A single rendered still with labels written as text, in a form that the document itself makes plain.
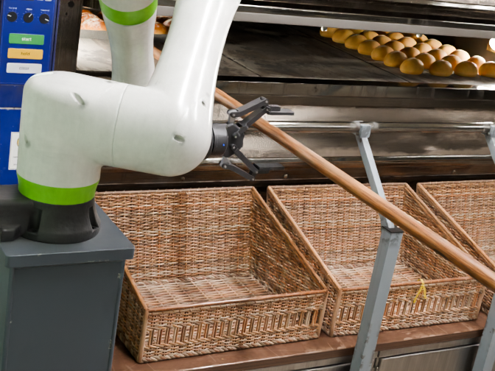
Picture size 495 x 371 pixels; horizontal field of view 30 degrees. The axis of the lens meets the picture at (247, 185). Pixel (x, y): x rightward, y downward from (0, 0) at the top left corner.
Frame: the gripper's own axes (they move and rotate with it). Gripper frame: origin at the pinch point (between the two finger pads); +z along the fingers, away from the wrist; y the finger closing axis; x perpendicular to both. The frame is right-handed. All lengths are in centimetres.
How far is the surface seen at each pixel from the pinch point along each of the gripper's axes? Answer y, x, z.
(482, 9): -27, -50, 100
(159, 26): -4, -102, 11
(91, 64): 1, -68, -24
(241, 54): 1, -88, 36
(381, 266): 34.1, 3.9, 35.4
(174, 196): 36, -51, 0
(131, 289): 45, -15, -27
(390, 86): 1, -55, 74
